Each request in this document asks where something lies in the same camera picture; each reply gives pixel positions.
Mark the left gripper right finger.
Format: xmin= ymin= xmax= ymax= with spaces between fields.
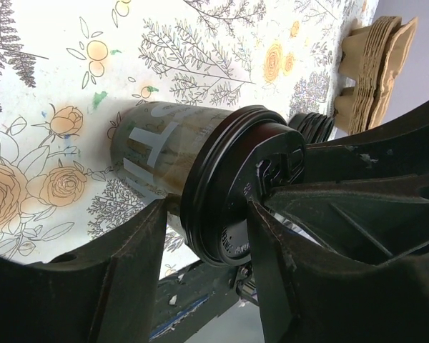
xmin=247 ymin=202 xmax=429 ymax=342

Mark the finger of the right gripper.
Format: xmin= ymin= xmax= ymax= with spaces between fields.
xmin=265 ymin=174 xmax=429 ymax=264
xmin=303 ymin=100 xmax=429 ymax=183

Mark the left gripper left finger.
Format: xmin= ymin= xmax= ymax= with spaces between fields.
xmin=0 ymin=200 xmax=167 ymax=342

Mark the dark coffee cup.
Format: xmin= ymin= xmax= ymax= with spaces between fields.
xmin=110 ymin=101 xmax=232 ymax=205

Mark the stack of black lids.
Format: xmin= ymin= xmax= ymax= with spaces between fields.
xmin=288 ymin=112 xmax=335 ymax=144

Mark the brown cardboard cup carrier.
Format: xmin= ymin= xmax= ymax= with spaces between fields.
xmin=334 ymin=16 xmax=418 ymax=135

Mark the floral table mat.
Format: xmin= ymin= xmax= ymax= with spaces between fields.
xmin=0 ymin=1 xmax=378 ymax=264

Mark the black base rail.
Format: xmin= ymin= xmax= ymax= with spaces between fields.
xmin=149 ymin=261 xmax=257 ymax=342

